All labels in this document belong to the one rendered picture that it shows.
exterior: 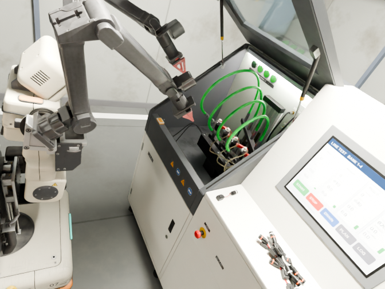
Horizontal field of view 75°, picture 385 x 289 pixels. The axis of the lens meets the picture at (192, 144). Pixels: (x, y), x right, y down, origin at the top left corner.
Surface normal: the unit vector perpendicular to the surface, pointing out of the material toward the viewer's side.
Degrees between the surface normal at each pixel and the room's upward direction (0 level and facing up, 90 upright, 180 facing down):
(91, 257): 0
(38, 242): 0
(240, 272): 90
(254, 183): 76
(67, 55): 114
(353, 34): 90
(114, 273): 0
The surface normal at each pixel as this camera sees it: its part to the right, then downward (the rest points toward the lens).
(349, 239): -0.74, -0.10
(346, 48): -0.88, 0.01
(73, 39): 0.45, 0.84
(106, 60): 0.37, 0.65
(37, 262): 0.30, -0.76
